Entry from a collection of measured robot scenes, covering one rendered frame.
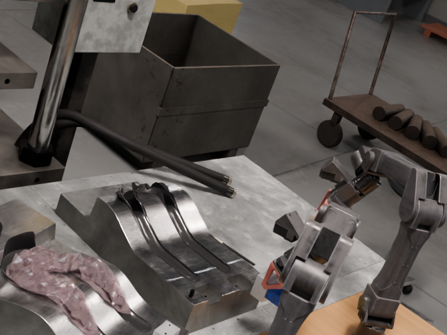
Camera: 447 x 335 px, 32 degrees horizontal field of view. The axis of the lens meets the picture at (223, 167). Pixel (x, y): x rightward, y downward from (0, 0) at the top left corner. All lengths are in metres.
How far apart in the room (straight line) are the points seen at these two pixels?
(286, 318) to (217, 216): 0.90
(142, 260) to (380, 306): 0.58
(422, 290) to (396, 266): 2.32
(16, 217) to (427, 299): 2.75
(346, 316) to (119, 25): 1.06
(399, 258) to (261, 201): 0.69
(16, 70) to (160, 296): 0.76
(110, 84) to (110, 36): 1.77
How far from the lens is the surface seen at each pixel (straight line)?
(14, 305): 1.57
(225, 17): 6.25
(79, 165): 4.02
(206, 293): 1.81
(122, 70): 4.06
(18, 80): 2.16
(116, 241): 1.86
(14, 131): 2.41
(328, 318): 2.04
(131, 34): 2.42
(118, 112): 4.10
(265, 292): 1.77
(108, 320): 1.63
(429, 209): 1.83
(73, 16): 2.08
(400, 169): 1.94
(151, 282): 1.79
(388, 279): 1.90
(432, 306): 4.10
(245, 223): 2.29
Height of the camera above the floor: 1.86
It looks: 24 degrees down
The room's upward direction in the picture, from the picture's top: 21 degrees clockwise
